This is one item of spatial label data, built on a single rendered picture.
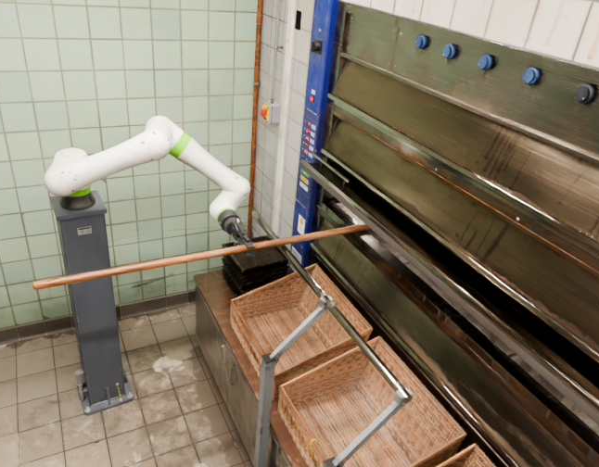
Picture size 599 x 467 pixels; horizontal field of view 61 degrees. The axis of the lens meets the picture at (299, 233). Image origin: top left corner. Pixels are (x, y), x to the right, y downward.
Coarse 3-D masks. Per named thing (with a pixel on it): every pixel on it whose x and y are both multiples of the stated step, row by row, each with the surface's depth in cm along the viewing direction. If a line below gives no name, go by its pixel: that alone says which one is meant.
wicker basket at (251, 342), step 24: (312, 264) 264; (264, 288) 256; (288, 288) 264; (336, 288) 247; (240, 312) 257; (264, 312) 265; (288, 312) 269; (240, 336) 246; (264, 336) 251; (312, 336) 254; (336, 336) 244; (288, 360) 238; (312, 360) 215
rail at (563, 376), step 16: (304, 160) 233; (320, 176) 221; (384, 224) 186; (400, 240) 177; (416, 256) 169; (432, 272) 163; (480, 304) 148; (496, 320) 142; (512, 336) 137; (528, 352) 133; (560, 368) 127; (576, 384) 123; (592, 400) 119
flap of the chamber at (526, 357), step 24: (336, 168) 240; (336, 192) 211; (360, 192) 217; (360, 216) 196; (384, 216) 198; (408, 240) 183; (432, 240) 187; (456, 264) 173; (480, 288) 161; (504, 312) 151; (528, 312) 154; (504, 336) 140; (528, 336) 141; (552, 336) 144; (528, 360) 133; (552, 360) 133; (576, 360) 136; (552, 384) 128
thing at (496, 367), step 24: (336, 216) 243; (360, 240) 227; (384, 264) 213; (408, 288) 200; (432, 312) 189; (456, 312) 184; (480, 336) 174; (504, 360) 164; (528, 384) 156; (552, 408) 148; (576, 432) 141
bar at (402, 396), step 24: (312, 288) 192; (312, 312) 188; (336, 312) 179; (288, 336) 188; (360, 336) 169; (264, 360) 186; (264, 384) 191; (264, 408) 198; (264, 432) 206; (264, 456) 214
